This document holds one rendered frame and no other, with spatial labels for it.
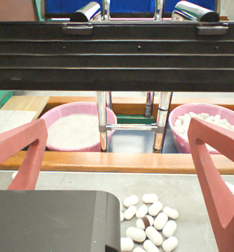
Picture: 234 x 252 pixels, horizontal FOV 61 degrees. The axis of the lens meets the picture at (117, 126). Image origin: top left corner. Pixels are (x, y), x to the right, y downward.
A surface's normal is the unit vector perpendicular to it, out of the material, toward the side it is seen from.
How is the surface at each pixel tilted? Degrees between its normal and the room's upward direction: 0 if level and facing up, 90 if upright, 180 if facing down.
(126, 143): 0
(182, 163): 0
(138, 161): 0
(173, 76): 57
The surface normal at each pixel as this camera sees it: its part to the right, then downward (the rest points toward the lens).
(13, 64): -0.03, 0.07
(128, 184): 0.00, -0.81
